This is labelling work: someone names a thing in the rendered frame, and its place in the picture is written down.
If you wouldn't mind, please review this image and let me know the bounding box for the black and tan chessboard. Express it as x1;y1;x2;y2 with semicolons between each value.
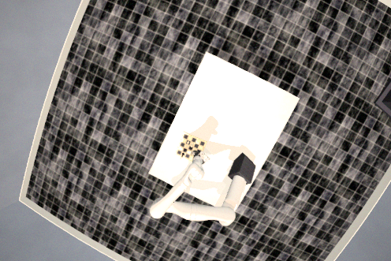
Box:
175;132;207;162

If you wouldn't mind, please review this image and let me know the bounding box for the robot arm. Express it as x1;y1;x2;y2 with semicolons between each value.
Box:
150;151;246;226

